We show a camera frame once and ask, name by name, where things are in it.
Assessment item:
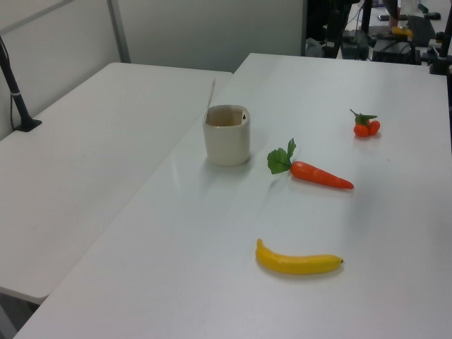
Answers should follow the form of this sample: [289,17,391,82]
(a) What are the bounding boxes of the black pole stand with base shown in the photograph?
[0,35,43,133]

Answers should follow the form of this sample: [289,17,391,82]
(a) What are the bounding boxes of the black equipment box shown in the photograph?
[371,39,422,65]

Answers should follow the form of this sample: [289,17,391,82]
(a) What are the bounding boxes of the yellow toy banana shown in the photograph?
[255,238,345,276]

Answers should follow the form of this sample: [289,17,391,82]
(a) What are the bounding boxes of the orange toy carrot green leaves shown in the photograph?
[267,138,355,191]

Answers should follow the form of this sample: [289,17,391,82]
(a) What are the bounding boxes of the grey partition post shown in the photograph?
[107,0,132,65]

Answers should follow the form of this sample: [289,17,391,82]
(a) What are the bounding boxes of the orange toy tangerine cluster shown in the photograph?
[350,109,382,138]

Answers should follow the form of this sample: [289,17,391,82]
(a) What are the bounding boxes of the black clamp stand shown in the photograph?
[428,0,452,76]

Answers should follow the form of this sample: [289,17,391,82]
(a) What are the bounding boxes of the cream garbage bin with lid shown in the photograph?
[203,78,252,167]

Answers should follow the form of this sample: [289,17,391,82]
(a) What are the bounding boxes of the white side table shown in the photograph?
[0,62,234,305]

